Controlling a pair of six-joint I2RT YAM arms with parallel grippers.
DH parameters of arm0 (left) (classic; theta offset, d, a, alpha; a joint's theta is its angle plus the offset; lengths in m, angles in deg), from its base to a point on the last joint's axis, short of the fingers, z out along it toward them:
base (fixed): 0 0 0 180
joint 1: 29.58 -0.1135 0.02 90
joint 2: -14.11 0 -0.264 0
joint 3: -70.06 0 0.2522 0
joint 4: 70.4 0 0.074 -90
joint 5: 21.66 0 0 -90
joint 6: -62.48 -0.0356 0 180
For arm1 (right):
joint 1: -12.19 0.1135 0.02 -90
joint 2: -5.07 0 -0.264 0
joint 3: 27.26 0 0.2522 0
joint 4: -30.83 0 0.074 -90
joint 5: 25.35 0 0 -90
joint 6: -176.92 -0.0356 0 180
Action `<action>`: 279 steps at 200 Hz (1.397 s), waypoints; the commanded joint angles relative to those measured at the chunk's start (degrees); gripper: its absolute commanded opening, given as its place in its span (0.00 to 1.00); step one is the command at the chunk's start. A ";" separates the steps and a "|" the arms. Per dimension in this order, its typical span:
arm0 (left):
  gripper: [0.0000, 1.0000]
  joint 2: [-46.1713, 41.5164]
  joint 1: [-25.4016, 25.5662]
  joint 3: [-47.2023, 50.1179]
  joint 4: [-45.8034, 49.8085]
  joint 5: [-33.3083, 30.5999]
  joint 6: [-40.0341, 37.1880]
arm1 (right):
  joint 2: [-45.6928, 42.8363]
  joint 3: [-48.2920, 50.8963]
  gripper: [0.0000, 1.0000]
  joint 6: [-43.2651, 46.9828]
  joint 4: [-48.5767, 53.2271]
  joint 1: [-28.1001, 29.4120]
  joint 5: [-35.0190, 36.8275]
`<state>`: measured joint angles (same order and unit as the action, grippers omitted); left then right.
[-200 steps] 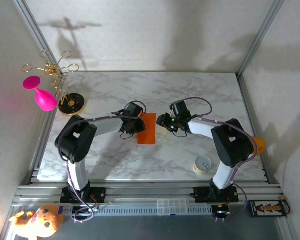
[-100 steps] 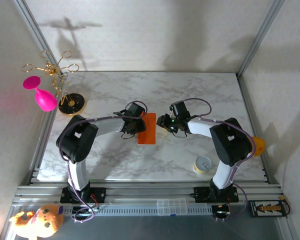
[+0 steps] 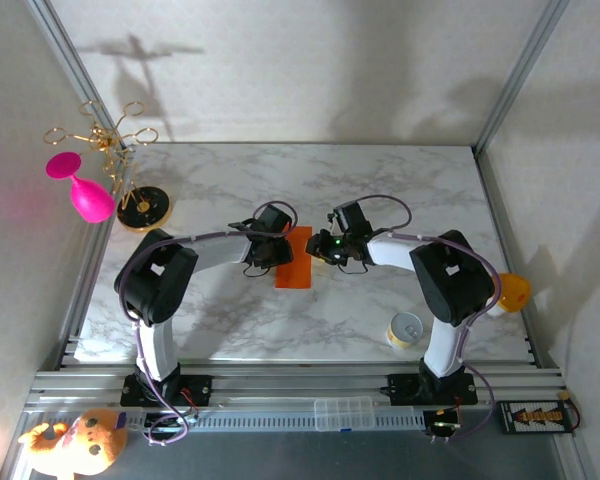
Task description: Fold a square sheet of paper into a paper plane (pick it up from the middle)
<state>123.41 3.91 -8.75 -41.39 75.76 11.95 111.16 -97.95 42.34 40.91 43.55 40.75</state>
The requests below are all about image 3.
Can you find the yellow tin can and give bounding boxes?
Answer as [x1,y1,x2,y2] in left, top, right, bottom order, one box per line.
[385,311,425,351]

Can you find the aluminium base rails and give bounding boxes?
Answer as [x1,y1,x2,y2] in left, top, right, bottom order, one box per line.
[24,367,569,416]

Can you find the clear plastic organizer box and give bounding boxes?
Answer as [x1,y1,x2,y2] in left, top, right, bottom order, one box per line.
[313,396,376,432]

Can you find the orange and white goblet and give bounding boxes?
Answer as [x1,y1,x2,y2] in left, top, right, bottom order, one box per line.
[487,272,533,316]

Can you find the pink wine glass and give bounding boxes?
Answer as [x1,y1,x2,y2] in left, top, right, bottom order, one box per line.
[44,151,117,225]

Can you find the orange plush toy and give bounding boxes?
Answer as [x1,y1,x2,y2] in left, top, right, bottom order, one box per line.
[17,407,130,477]

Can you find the gold wire glass rack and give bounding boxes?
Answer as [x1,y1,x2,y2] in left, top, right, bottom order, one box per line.
[43,99,174,234]

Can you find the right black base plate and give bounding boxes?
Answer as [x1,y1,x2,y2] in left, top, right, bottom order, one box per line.
[388,372,479,407]

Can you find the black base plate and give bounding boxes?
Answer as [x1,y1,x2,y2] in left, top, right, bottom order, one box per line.
[388,372,479,407]
[120,373,214,407]

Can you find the aluminium side rail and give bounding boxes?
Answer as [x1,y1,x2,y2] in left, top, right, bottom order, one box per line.
[472,144,549,369]
[57,147,139,371]

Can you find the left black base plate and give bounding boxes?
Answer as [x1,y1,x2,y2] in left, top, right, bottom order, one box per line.
[120,373,214,407]

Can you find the grey slotted cable duct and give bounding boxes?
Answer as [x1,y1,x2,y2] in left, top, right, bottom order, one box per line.
[142,405,429,434]

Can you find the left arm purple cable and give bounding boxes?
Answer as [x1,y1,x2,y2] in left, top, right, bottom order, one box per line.
[118,200,299,448]

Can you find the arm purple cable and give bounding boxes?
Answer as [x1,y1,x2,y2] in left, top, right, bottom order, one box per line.
[357,194,505,444]
[118,200,299,448]

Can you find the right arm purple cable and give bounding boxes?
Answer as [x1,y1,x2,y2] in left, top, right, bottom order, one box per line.
[357,194,505,444]

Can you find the aluminium corner post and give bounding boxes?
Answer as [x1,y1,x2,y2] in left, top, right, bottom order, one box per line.
[23,0,137,154]
[472,0,572,154]

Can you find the yellow plug with black wire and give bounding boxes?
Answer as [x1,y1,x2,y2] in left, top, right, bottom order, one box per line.
[557,392,584,432]

